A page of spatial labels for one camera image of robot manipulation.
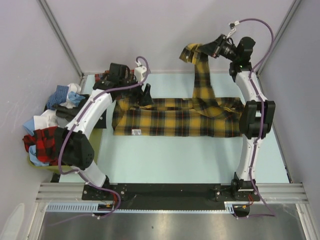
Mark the white shirt in bin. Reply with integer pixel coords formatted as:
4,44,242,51
25,83,83,136

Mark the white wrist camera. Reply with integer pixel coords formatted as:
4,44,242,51
134,65,148,82
226,20,240,39

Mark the aluminium right corner post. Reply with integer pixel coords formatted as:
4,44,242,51
257,0,303,77

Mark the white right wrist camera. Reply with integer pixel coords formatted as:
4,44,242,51
226,20,240,39

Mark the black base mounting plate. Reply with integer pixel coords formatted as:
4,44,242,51
81,183,260,211

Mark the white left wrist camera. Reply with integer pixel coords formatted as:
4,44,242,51
134,65,148,82

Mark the light blue shirt in bin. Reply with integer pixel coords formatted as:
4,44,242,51
22,91,85,167

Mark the olive green laundry bin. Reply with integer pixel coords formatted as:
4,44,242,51
26,94,106,175

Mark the blue patterned shirt in bin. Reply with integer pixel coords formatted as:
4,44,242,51
46,85,69,110

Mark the aluminium corner post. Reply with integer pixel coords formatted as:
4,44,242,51
36,0,84,79
257,0,303,77

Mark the aluminium left corner post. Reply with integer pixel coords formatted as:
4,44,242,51
36,0,84,79

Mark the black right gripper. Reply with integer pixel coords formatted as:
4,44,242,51
197,34,239,63

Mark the red black buffalo plaid shirt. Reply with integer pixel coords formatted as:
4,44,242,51
22,126,58,167

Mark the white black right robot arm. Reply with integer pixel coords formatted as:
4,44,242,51
199,34,276,202

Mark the yellow plaid long sleeve shirt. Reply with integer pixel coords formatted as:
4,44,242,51
111,43,245,138

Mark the folded red plaid shirt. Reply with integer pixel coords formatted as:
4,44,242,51
94,69,136,82

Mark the white slotted cable duct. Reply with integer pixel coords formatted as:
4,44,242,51
46,202,234,214

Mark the aluminium frame front rail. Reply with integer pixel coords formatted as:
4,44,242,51
35,182,309,204

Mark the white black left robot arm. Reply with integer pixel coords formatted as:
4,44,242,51
54,56,151,200

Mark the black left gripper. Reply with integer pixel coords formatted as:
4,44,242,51
118,74,154,107

